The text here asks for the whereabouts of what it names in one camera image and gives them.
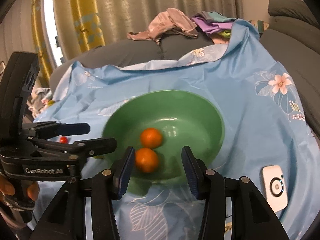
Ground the red tomato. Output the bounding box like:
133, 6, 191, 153
59, 136, 68, 144

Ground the orange mandarin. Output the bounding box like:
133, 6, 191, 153
135, 148, 159, 173
139, 127, 163, 149

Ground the green plastic bowl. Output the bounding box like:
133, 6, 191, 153
102, 90, 225, 196

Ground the left hand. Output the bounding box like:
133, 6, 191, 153
1, 176, 40, 201

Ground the clutter pile of clothes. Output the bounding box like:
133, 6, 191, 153
27, 88, 55, 119

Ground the white square device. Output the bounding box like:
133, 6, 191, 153
262, 165, 288, 213

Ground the blue floral tablecloth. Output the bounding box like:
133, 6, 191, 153
37, 20, 319, 239

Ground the yellow patterned curtain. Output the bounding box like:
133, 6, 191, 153
31, 0, 105, 82

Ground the beige curtain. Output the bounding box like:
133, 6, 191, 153
52, 0, 243, 55

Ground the pink clothing pile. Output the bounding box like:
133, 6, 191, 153
127, 8, 198, 45

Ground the purple clothing pile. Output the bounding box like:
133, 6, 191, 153
190, 11, 236, 38

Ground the grey sofa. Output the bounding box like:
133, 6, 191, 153
49, 0, 320, 120

